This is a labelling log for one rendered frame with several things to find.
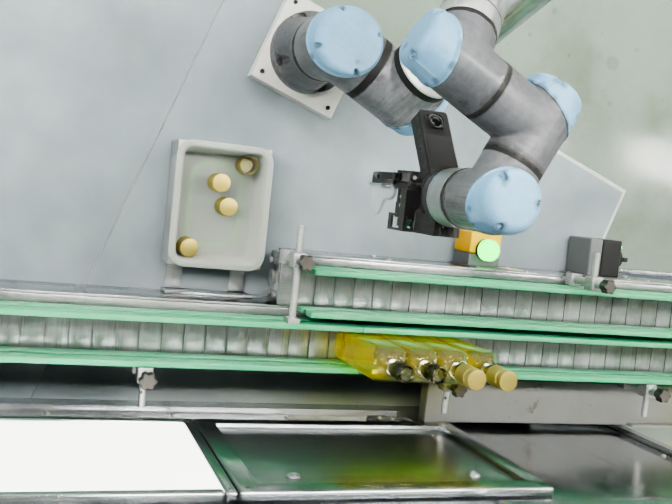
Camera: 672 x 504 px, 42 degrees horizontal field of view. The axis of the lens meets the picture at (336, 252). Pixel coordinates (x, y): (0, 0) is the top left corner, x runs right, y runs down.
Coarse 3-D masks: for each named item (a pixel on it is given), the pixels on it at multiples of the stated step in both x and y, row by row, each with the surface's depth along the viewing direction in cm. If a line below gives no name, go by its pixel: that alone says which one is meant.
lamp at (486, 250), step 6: (480, 240) 174; (486, 240) 173; (492, 240) 173; (480, 246) 172; (486, 246) 172; (492, 246) 172; (498, 246) 173; (480, 252) 172; (486, 252) 172; (492, 252) 172; (498, 252) 173; (480, 258) 174; (486, 258) 172; (492, 258) 172
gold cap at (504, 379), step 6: (492, 366) 144; (498, 366) 143; (492, 372) 142; (498, 372) 141; (504, 372) 140; (510, 372) 140; (486, 378) 144; (492, 378) 142; (498, 378) 140; (504, 378) 140; (510, 378) 140; (516, 378) 141; (492, 384) 143; (498, 384) 140; (504, 384) 140; (510, 384) 140; (516, 384) 141; (504, 390) 140; (510, 390) 141
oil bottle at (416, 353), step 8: (384, 336) 154; (392, 336) 155; (400, 336) 156; (400, 344) 148; (408, 344) 148; (416, 344) 149; (408, 352) 144; (416, 352) 143; (424, 352) 144; (432, 352) 144; (408, 360) 143; (416, 360) 142; (424, 360) 142; (432, 360) 143; (416, 368) 142; (416, 376) 143
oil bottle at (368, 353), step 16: (336, 336) 159; (352, 336) 152; (368, 336) 152; (336, 352) 159; (352, 352) 151; (368, 352) 144; (384, 352) 141; (400, 352) 142; (368, 368) 144; (384, 368) 141
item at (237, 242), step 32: (192, 160) 159; (224, 160) 161; (192, 192) 160; (224, 192) 162; (256, 192) 161; (192, 224) 160; (224, 224) 162; (256, 224) 160; (192, 256) 158; (224, 256) 162; (256, 256) 158
